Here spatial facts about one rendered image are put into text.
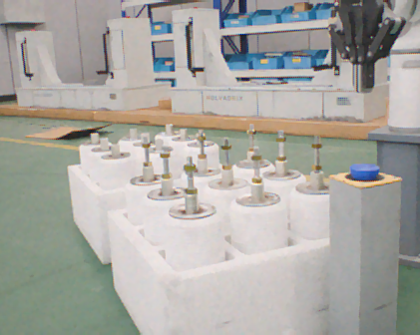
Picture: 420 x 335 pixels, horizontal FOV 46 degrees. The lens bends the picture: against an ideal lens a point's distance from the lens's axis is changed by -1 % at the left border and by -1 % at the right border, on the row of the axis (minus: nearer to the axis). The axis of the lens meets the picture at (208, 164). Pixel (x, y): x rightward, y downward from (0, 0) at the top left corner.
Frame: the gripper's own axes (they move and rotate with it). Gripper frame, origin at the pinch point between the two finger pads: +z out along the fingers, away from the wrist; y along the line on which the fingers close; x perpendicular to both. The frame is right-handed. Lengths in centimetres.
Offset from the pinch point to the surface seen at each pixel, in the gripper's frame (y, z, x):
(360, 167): 0.6, 12.0, -0.9
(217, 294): -9.6, 30.7, -18.8
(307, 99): -191, 24, 123
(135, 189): -38.0, 20.4, -22.6
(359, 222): 3.3, 18.7, -3.3
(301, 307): -9.5, 36.8, -4.0
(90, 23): -771, -65, 116
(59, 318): -41, 45, -39
